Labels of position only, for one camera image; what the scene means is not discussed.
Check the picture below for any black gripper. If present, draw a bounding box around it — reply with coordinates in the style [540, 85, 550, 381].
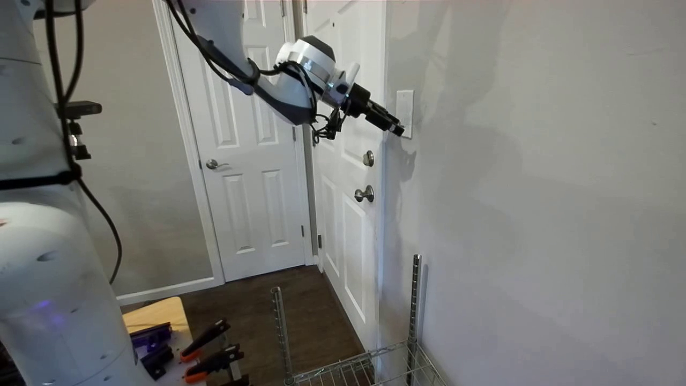
[340, 83, 405, 136]

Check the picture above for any white wall light switch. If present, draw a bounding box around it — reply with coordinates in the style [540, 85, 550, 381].
[397, 89, 413, 140]

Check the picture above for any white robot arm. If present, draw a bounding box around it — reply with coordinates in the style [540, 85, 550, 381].
[0, 0, 402, 142]

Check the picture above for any silver deadbolt lock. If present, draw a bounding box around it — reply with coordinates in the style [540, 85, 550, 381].
[362, 150, 376, 166]

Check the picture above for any white panel front door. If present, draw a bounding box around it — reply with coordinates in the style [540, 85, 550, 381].
[304, 0, 386, 347]

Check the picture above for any silver door knob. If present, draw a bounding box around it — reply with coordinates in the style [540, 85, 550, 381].
[354, 184, 376, 201]

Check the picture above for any white interior closet door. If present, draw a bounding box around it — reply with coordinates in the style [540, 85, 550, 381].
[155, 0, 313, 281]

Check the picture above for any black orange clamp upper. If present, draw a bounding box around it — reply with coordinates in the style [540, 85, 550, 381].
[179, 318, 229, 363]

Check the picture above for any black orange clamp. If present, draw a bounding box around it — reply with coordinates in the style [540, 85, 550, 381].
[185, 344, 245, 386]
[179, 318, 229, 363]

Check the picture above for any cardboard box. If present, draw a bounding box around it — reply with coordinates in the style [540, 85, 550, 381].
[123, 296, 189, 335]

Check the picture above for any black orange clamp lower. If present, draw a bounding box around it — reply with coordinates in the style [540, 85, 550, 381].
[185, 344, 245, 386]

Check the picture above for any metal wire shoe rack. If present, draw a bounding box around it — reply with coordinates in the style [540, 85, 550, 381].
[268, 253, 459, 386]

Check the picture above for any black camera on stand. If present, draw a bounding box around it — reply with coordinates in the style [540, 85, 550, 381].
[57, 100, 102, 160]

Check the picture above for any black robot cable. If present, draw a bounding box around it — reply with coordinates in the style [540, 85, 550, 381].
[42, 0, 124, 286]

